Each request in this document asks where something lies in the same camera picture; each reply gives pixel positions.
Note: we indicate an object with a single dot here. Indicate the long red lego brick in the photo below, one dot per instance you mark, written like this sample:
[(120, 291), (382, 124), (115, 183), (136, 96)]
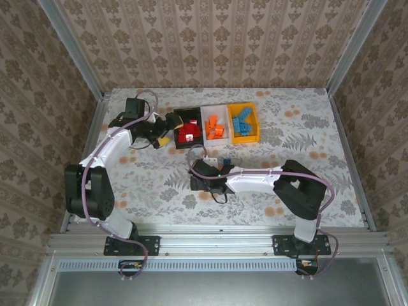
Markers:
[(196, 130), (187, 128)]

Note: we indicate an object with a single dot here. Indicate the black plastic bin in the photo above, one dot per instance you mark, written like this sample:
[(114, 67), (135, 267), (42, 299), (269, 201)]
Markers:
[(191, 145)]

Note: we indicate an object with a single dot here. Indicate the orange lego wedge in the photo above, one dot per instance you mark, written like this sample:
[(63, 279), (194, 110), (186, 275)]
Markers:
[(208, 126)]

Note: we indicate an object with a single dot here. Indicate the yellow plastic bin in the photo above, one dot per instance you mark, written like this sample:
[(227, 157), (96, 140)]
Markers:
[(234, 138)]

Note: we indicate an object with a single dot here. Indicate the white plastic bin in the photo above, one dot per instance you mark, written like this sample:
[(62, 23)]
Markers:
[(223, 111)]

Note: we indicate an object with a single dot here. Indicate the long blue lego beam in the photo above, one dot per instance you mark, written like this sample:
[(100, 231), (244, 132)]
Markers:
[(237, 130)]

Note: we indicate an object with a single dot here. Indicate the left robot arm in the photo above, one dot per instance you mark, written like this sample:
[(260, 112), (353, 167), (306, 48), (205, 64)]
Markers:
[(89, 197)]

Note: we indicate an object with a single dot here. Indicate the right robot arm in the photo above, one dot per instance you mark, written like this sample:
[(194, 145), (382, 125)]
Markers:
[(299, 191)]

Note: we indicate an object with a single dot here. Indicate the small blue lego brick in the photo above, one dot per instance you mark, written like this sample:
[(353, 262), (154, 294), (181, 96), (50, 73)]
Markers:
[(226, 161)]

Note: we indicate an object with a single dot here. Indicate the floral table cover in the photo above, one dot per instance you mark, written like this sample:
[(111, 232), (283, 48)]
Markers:
[(153, 210)]

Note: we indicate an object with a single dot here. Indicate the grey metal panel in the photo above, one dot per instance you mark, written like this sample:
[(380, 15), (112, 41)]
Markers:
[(223, 287)]

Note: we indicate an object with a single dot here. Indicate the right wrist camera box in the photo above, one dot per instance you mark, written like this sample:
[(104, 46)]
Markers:
[(211, 161)]

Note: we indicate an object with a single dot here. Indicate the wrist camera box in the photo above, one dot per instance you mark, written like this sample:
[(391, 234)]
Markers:
[(153, 118), (211, 161)]

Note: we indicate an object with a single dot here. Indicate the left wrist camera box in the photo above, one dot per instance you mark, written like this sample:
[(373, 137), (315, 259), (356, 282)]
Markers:
[(153, 118)]

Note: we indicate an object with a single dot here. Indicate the aluminium side rail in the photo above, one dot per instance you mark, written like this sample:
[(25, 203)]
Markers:
[(96, 127), (341, 127)]

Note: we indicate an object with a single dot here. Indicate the aluminium cross rail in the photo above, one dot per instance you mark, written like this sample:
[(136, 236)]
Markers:
[(216, 242)]

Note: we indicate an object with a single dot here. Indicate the aluminium frame post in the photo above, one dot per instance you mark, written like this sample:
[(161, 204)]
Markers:
[(354, 48), (76, 51)]

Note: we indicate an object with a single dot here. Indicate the aluminium panel frame bar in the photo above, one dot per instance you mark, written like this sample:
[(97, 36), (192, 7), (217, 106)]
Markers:
[(393, 280), (43, 277)]

